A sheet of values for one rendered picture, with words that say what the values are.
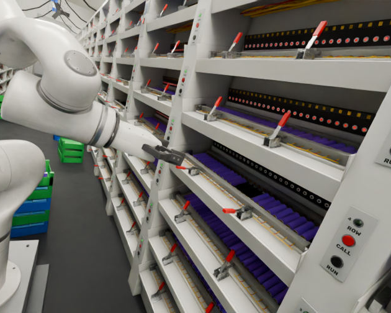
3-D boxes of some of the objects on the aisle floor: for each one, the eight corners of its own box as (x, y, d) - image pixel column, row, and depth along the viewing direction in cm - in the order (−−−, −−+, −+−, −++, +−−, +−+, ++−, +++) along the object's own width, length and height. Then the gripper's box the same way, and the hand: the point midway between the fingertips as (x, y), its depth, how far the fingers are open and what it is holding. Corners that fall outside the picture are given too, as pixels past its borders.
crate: (-23, 243, 111) (-23, 231, 109) (-20, 221, 125) (-19, 209, 123) (46, 231, 132) (48, 220, 129) (43, 213, 145) (44, 203, 143)
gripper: (122, 121, 35) (198, 151, 46) (104, 103, 49) (166, 130, 60) (105, 161, 36) (184, 182, 47) (92, 133, 50) (155, 154, 61)
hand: (170, 151), depth 53 cm, fingers open, 8 cm apart
